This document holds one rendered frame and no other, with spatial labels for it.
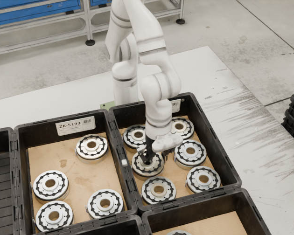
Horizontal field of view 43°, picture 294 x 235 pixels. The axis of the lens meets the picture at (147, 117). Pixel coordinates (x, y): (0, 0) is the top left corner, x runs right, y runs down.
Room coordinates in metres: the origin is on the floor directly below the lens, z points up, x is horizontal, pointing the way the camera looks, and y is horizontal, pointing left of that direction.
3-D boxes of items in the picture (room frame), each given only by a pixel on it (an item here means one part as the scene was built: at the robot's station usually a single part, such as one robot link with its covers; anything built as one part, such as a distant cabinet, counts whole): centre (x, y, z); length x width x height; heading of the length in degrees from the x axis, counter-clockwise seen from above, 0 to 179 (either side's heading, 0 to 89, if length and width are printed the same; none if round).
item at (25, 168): (0.63, 0.22, 0.87); 0.40 x 0.30 x 0.11; 17
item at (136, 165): (0.70, 0.00, 0.86); 0.10 x 0.10 x 0.01
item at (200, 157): (0.74, -0.14, 0.86); 0.10 x 0.10 x 0.01
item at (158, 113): (0.71, -0.02, 1.12); 0.09 x 0.07 x 0.15; 113
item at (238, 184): (0.72, -0.07, 0.92); 0.40 x 0.30 x 0.02; 17
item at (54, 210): (0.51, 0.25, 0.86); 0.05 x 0.05 x 0.01
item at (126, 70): (1.06, 0.09, 0.99); 0.09 x 0.09 x 0.17; 24
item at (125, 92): (1.06, 0.08, 0.83); 0.09 x 0.09 x 0.17; 36
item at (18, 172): (0.63, 0.22, 0.92); 0.40 x 0.30 x 0.02; 17
